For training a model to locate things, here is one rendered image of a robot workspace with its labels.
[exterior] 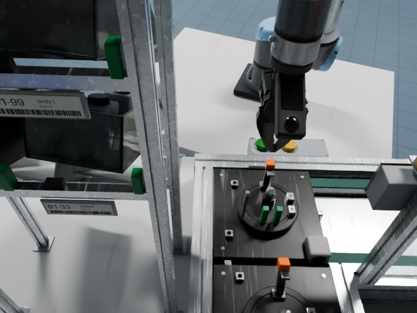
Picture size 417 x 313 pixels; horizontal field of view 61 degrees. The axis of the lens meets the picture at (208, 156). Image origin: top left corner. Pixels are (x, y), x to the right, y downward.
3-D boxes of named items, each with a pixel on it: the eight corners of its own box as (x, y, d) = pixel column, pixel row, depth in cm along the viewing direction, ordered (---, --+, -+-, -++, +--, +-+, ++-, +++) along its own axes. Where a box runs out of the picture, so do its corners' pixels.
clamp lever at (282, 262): (272, 288, 66) (277, 256, 63) (283, 289, 66) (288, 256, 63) (276, 303, 63) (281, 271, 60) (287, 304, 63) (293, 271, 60)
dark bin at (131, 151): (113, 106, 71) (113, 68, 69) (176, 115, 70) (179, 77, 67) (25, 158, 46) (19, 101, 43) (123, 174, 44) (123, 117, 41)
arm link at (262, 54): (258, 46, 128) (264, 9, 118) (295, 54, 125) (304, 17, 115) (248, 63, 121) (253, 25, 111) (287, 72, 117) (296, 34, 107)
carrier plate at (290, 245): (213, 173, 91) (213, 167, 89) (306, 176, 91) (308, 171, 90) (213, 261, 75) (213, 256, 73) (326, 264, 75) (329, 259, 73)
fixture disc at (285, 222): (234, 184, 86) (234, 179, 85) (291, 186, 86) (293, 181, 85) (236, 236, 77) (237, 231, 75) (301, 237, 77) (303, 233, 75)
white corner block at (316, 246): (301, 244, 78) (306, 235, 75) (322, 244, 78) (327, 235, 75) (305, 264, 75) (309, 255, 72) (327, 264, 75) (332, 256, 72)
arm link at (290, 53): (327, 44, 53) (272, 42, 52) (319, 71, 56) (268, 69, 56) (317, 20, 58) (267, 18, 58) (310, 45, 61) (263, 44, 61)
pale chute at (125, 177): (127, 164, 87) (130, 146, 87) (180, 173, 86) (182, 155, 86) (71, 174, 59) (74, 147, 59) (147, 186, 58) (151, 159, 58)
